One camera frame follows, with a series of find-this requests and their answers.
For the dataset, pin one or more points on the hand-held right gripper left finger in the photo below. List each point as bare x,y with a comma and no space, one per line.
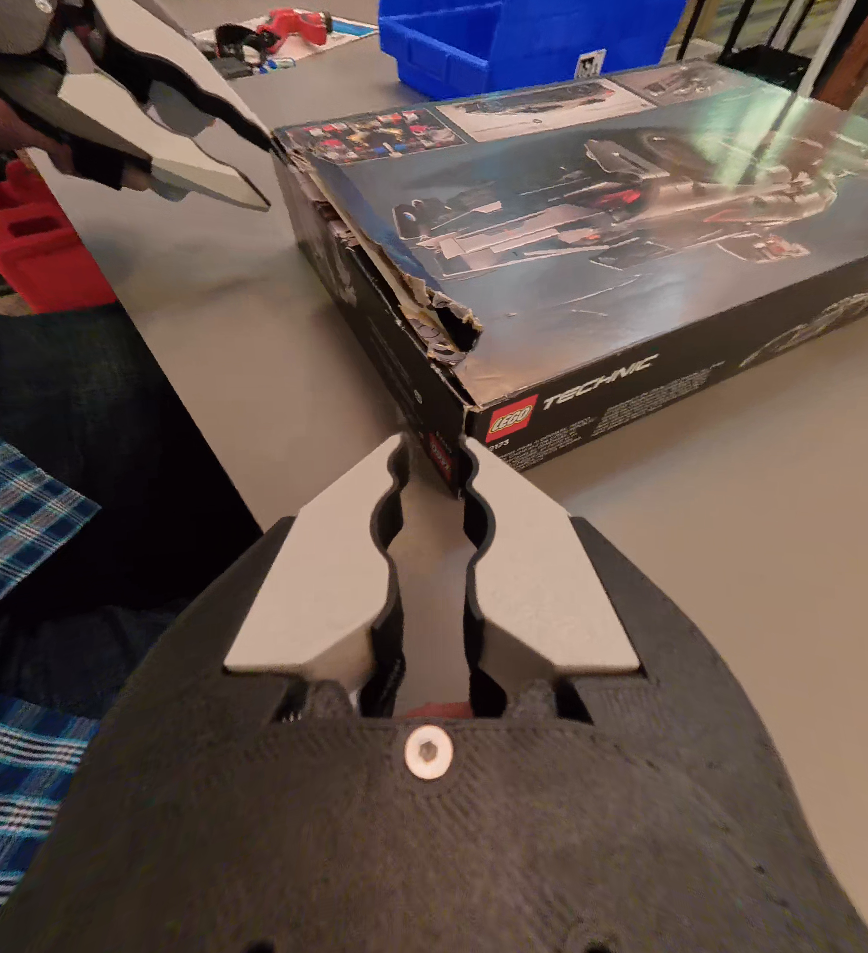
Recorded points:
307,595

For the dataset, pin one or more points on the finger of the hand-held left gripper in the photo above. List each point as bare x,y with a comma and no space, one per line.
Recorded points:
151,37
106,119

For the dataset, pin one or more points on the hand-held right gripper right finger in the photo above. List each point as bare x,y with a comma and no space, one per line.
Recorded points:
553,595

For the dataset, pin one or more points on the dark lego set box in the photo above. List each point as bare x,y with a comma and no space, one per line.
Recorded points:
628,260

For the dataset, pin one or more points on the black curved object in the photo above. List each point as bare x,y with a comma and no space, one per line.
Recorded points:
237,48

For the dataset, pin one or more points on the red handheld tool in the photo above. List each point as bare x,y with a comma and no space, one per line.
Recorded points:
296,26

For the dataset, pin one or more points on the red plastic container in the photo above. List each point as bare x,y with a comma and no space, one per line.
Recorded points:
39,253

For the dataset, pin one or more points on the printed paper sheet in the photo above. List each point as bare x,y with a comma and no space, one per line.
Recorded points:
352,28

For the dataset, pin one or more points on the blue plastic bin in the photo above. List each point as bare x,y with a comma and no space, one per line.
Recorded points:
479,45

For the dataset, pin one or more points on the black stand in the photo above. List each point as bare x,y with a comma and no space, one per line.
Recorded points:
765,67

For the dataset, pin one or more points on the brown wooden post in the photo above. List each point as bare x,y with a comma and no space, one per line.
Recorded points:
866,45

